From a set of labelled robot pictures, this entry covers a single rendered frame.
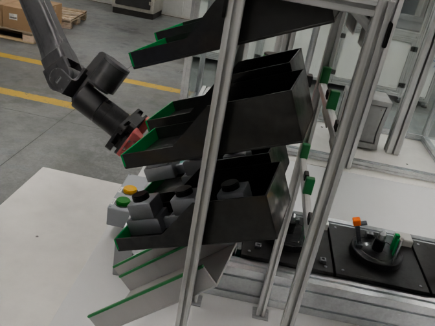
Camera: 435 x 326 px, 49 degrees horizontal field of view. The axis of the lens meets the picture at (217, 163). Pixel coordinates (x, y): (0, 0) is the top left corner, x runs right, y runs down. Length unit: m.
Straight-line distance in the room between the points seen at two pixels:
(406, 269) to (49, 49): 1.04
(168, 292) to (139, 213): 0.14
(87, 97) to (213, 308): 0.60
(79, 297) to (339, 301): 0.64
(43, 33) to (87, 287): 0.61
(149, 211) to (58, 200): 0.78
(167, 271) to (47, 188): 0.76
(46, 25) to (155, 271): 0.56
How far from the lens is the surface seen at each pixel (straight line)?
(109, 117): 0.97
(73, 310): 1.21
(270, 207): 0.71
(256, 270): 1.23
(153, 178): 0.99
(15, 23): 6.62
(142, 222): 0.85
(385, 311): 1.32
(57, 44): 1.07
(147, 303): 0.89
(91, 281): 1.29
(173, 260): 0.97
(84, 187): 1.66
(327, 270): 1.29
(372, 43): 0.62
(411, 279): 1.38
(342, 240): 1.42
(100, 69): 0.98
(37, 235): 1.44
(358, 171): 2.15
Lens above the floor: 1.71
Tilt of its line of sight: 26 degrees down
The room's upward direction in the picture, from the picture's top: 10 degrees clockwise
